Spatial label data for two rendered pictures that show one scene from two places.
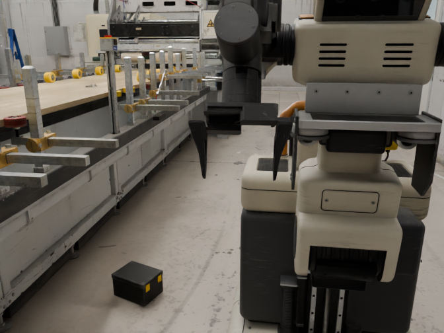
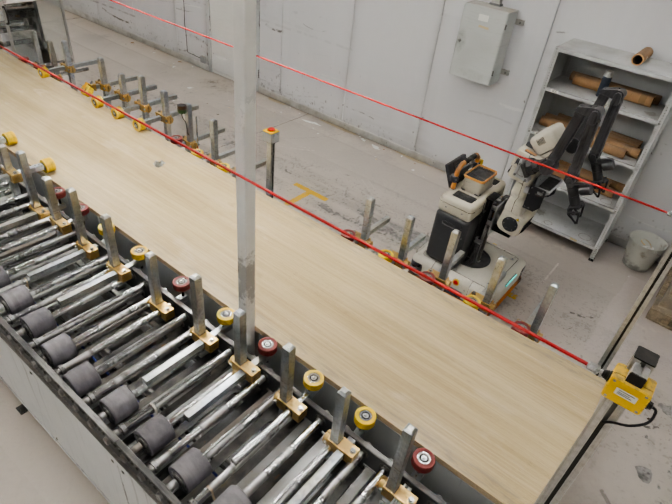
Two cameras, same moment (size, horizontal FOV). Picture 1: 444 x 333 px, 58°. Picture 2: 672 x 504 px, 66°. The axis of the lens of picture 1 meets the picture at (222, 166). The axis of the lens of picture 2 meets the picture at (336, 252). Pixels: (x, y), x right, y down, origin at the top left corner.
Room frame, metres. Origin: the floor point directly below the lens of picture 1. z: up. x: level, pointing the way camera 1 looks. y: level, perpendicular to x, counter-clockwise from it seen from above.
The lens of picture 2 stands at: (0.59, 2.89, 2.51)
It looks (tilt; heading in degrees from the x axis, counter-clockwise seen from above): 37 degrees down; 297
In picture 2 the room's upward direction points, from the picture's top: 7 degrees clockwise
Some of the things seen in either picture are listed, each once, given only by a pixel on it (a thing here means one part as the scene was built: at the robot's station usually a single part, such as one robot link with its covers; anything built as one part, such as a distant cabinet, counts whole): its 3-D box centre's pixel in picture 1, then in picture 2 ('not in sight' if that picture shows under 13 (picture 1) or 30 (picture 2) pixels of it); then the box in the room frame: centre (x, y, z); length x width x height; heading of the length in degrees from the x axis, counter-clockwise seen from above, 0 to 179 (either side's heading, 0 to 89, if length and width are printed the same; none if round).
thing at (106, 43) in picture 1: (108, 45); (271, 136); (2.24, 0.61, 1.18); 0.07 x 0.07 x 0.08; 82
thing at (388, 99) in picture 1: (359, 138); (541, 187); (0.79, -0.28, 0.99); 0.28 x 0.16 x 0.22; 81
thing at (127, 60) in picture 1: (129, 96); not in sight; (2.50, 0.57, 0.88); 0.04 x 0.04 x 0.48; 82
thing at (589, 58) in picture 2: not in sight; (583, 152); (0.67, -1.60, 0.78); 0.90 x 0.45 x 1.55; 172
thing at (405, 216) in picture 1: (363, 250); (512, 217); (0.91, -0.36, 0.68); 0.28 x 0.27 x 0.25; 81
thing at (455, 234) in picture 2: not in sight; (445, 268); (1.01, 0.78, 0.91); 0.04 x 0.04 x 0.48; 82
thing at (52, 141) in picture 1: (64, 142); (367, 233); (1.54, 0.62, 0.81); 0.43 x 0.03 x 0.04; 82
